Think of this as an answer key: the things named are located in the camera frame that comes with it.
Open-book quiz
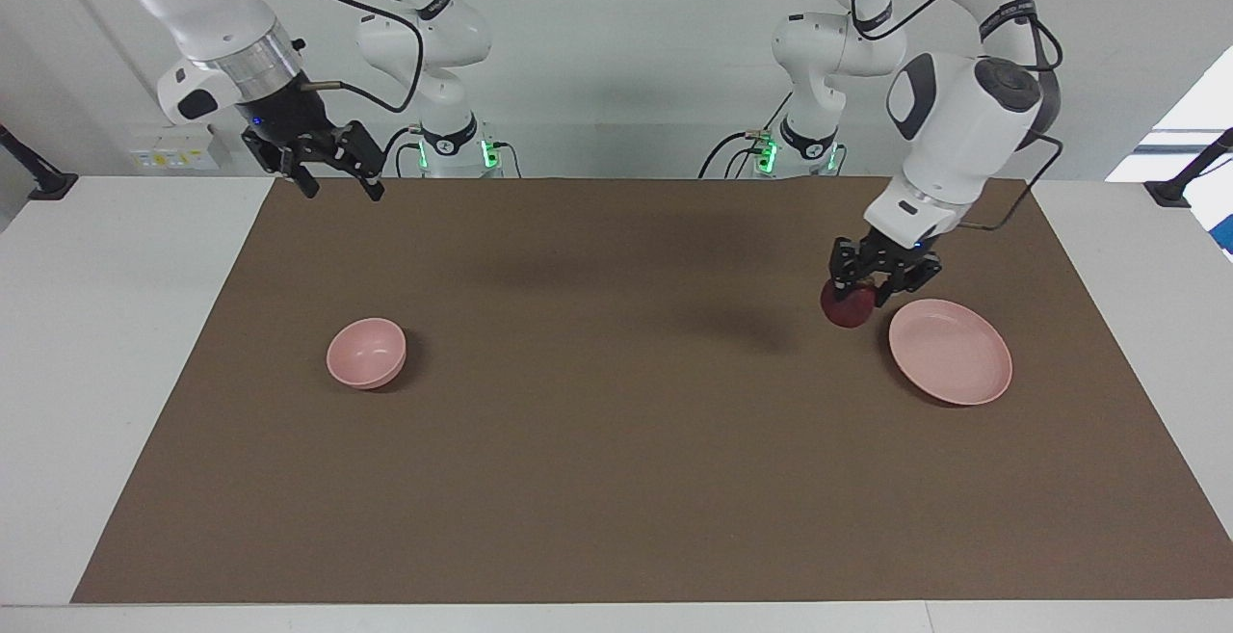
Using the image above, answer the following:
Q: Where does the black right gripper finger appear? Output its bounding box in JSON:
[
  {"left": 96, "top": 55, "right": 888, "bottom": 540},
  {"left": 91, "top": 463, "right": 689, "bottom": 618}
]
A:
[
  {"left": 279, "top": 156, "right": 321, "bottom": 198},
  {"left": 339, "top": 120, "right": 386, "bottom": 202}
]

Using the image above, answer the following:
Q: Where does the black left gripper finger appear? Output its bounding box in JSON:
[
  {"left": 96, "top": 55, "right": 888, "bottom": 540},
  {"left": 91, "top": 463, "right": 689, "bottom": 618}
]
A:
[
  {"left": 830, "top": 240, "right": 860, "bottom": 297},
  {"left": 872, "top": 262, "right": 943, "bottom": 308}
]

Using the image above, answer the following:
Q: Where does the red apple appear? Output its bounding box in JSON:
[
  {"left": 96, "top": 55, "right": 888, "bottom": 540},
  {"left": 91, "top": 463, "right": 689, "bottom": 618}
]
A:
[{"left": 820, "top": 278, "right": 878, "bottom": 330}]

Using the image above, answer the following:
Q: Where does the pink plate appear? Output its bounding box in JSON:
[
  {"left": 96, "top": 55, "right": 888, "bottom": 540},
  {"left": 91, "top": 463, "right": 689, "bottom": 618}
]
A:
[{"left": 888, "top": 299, "right": 1013, "bottom": 407}]

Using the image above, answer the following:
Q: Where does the pink bowl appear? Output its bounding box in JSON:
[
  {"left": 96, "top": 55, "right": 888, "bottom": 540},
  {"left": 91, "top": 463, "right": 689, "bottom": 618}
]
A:
[{"left": 326, "top": 317, "right": 407, "bottom": 390}]

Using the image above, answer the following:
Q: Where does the brown table mat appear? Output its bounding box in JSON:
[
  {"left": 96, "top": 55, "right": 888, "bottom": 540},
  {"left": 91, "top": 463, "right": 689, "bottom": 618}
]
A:
[{"left": 70, "top": 177, "right": 1233, "bottom": 605}]

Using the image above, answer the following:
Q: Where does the bright white window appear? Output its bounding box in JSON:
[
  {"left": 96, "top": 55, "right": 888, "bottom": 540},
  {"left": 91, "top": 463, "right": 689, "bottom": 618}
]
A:
[{"left": 1106, "top": 45, "right": 1233, "bottom": 183}]

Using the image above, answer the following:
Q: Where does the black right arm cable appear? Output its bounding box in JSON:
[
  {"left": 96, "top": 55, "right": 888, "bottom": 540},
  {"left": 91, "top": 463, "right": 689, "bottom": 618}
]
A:
[{"left": 236, "top": 0, "right": 425, "bottom": 116}]

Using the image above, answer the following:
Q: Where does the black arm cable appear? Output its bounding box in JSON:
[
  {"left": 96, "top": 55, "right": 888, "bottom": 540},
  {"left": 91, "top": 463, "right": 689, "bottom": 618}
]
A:
[
  {"left": 236, "top": 0, "right": 425, "bottom": 116},
  {"left": 848, "top": 0, "right": 1065, "bottom": 231}
]

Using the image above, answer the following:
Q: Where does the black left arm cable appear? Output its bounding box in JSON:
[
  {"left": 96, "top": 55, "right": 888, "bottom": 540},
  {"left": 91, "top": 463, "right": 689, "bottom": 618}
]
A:
[{"left": 848, "top": 0, "right": 1065, "bottom": 231}]

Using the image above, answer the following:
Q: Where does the white wall power outlet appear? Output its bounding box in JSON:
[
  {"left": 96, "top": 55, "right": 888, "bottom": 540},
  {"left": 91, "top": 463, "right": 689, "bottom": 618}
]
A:
[{"left": 130, "top": 137, "right": 221, "bottom": 171}]

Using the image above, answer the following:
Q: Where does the black clamp mount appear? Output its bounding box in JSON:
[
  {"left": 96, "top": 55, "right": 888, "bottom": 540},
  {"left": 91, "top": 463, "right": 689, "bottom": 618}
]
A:
[
  {"left": 0, "top": 124, "right": 78, "bottom": 200},
  {"left": 1144, "top": 127, "right": 1233, "bottom": 208}
]

